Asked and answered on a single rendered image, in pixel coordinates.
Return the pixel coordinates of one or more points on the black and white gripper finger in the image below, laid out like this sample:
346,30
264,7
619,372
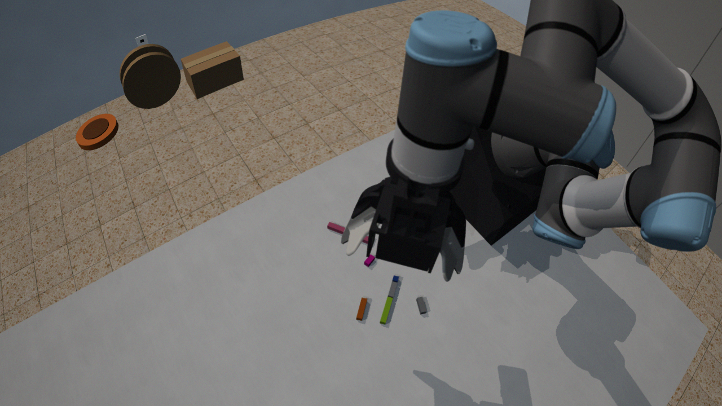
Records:
360,221
452,250

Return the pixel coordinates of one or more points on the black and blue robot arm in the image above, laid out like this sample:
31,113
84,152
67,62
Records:
545,110

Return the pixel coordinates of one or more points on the orange rod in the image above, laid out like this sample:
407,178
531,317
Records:
361,309

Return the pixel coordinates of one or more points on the dark pink rod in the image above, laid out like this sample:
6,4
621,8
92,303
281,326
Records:
340,230

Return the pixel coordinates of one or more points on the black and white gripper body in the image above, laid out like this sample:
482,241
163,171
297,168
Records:
413,227

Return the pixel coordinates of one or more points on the dark grey rod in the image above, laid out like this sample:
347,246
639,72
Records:
421,305
392,289

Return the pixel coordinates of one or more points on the lime green rod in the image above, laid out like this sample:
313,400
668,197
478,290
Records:
386,310

